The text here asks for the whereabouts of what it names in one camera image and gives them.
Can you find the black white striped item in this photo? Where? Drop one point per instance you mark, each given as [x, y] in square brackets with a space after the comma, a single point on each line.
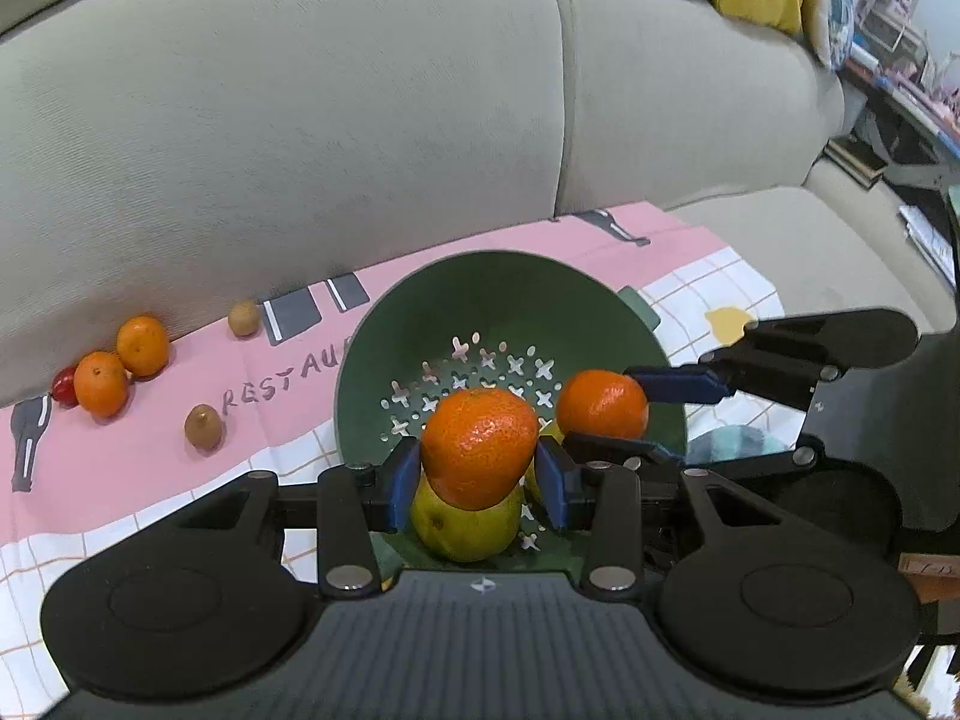
[934, 679]

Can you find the red cherry tomato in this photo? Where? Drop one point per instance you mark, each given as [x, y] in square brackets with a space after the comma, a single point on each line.
[64, 388]

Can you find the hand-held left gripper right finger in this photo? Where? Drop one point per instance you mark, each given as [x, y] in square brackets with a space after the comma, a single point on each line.
[553, 495]

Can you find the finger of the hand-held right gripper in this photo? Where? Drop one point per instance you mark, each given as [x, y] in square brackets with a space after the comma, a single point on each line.
[679, 384]
[622, 450]

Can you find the orange tangerine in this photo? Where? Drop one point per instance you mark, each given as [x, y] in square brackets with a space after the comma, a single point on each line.
[100, 384]
[480, 442]
[604, 405]
[142, 345]

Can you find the yellow-green citrus fruit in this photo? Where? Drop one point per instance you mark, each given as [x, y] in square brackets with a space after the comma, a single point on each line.
[465, 532]

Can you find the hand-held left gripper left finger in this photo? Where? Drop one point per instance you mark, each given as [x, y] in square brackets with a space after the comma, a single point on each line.
[401, 491]

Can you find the blue white patterned pillow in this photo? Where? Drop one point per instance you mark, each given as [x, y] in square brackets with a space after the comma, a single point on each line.
[834, 7]

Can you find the green colander bowl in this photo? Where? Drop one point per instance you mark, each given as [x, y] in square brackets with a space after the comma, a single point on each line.
[510, 300]

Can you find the stack of white papers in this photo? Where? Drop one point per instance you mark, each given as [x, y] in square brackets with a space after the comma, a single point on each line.
[926, 236]

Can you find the cluttered side table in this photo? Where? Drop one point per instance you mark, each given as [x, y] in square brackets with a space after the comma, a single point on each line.
[907, 90]

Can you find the beige sofa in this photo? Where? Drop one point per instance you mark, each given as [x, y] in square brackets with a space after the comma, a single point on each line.
[300, 127]

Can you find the small brown kiwi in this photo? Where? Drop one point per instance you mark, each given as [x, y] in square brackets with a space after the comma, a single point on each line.
[204, 426]
[244, 317]

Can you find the pink printed cloth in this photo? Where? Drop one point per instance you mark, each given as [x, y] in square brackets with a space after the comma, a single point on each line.
[150, 480]

